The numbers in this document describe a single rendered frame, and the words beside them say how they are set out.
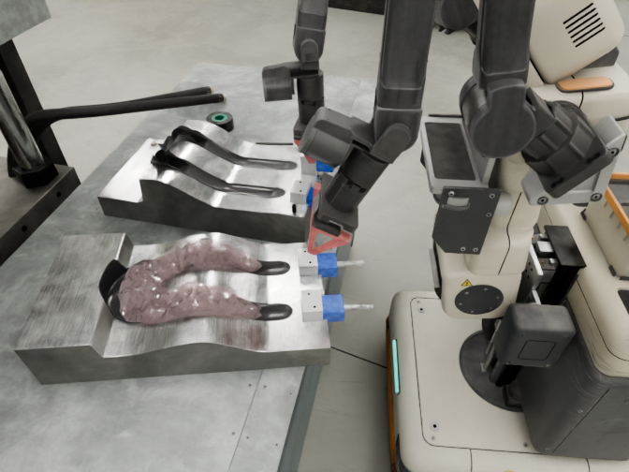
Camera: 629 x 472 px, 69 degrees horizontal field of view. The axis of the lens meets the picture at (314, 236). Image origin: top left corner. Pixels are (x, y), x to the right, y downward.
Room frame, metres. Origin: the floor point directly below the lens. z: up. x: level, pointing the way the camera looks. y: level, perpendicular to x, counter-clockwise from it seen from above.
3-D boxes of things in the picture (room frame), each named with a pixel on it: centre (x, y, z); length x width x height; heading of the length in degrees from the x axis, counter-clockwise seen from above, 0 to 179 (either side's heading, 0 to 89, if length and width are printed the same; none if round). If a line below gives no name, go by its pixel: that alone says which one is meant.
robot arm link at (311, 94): (0.92, 0.01, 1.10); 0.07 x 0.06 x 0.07; 96
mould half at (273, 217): (0.92, 0.24, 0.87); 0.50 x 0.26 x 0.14; 77
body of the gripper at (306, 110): (0.91, 0.01, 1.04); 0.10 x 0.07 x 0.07; 168
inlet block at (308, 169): (0.91, -0.04, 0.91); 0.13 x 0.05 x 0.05; 78
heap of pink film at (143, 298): (0.56, 0.23, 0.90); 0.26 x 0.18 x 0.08; 95
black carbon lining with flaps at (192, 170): (0.90, 0.22, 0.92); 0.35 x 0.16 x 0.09; 77
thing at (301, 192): (0.80, -0.02, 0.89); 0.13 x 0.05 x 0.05; 77
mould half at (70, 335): (0.55, 0.23, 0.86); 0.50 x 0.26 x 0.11; 95
